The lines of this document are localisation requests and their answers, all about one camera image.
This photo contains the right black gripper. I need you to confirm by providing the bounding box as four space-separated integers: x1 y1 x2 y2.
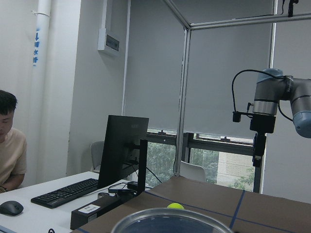
250 114 276 167

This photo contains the yellow tennis ball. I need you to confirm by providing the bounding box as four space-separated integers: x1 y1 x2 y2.
167 202 185 210

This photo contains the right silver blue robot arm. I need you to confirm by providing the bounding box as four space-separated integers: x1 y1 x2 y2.
250 68 311 167

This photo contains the white chair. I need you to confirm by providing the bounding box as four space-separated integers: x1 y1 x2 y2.
180 161 207 182

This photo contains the black computer monitor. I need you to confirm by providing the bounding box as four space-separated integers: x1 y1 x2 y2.
97 115 149 196

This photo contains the black box with white label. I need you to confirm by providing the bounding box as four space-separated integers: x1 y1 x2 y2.
70 194 135 230

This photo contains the black keyboard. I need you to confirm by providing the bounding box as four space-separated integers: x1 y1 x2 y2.
31 178 98 209

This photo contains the person in beige shirt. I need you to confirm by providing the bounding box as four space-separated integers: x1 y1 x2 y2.
0 90 27 193

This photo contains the black computer mouse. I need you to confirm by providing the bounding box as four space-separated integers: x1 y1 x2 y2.
0 200 24 216

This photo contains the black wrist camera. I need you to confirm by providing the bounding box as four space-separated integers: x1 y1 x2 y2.
232 111 253 122

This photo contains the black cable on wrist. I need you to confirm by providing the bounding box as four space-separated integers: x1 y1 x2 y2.
231 69 296 122

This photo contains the aluminium frame post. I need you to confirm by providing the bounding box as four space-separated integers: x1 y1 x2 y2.
164 0 311 178

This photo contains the white electrical wall box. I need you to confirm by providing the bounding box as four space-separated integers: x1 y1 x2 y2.
97 28 120 56

